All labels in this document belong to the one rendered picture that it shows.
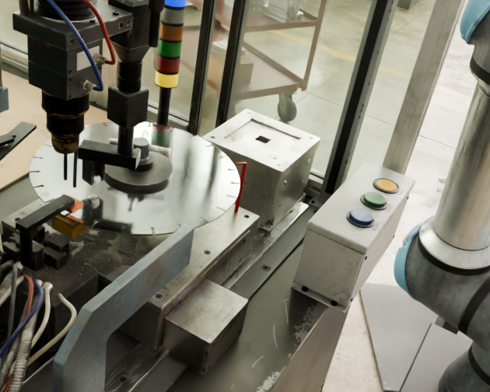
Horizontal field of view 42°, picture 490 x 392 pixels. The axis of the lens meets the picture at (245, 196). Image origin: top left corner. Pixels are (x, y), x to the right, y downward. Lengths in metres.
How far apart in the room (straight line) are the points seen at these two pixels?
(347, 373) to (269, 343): 1.06
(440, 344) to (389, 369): 0.98
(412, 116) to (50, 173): 0.68
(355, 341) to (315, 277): 1.09
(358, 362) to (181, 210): 1.29
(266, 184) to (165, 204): 0.31
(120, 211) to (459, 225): 0.48
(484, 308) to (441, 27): 0.51
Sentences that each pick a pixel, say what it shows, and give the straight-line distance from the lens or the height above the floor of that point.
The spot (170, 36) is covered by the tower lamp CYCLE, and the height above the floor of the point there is 1.07.
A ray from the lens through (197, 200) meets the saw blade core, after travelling 0.98.
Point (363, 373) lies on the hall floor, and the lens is 2.12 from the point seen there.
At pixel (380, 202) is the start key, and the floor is 0.91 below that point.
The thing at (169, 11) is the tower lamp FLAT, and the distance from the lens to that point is 1.22.
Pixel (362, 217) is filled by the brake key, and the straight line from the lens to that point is 1.10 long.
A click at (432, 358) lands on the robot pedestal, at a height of 0.75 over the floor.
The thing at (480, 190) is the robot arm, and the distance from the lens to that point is 0.88.
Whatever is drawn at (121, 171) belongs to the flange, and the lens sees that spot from 1.01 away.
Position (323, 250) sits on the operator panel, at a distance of 1.09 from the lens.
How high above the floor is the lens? 1.50
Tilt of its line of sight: 33 degrees down
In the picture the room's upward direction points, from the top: 11 degrees clockwise
